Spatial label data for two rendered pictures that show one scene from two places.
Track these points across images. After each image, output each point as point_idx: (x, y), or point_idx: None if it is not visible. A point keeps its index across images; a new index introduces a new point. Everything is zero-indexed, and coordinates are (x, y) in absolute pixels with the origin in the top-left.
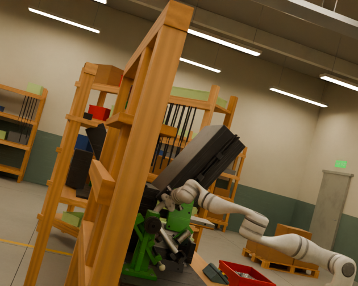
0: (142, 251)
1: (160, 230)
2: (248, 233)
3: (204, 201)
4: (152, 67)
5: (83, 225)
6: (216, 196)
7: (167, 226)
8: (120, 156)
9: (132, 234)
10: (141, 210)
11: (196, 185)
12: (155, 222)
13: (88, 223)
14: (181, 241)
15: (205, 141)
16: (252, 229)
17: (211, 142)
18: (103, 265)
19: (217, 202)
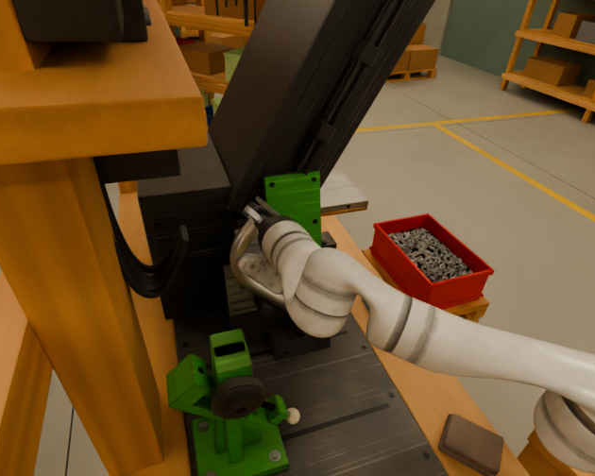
0: (233, 434)
1: (261, 292)
2: (590, 469)
3: (398, 350)
4: None
5: (119, 219)
6: (437, 324)
7: None
8: (18, 260)
9: (203, 285)
10: (204, 239)
11: (351, 288)
12: (243, 401)
13: (130, 201)
14: None
15: (315, 8)
16: None
17: (336, 14)
18: None
19: (450, 358)
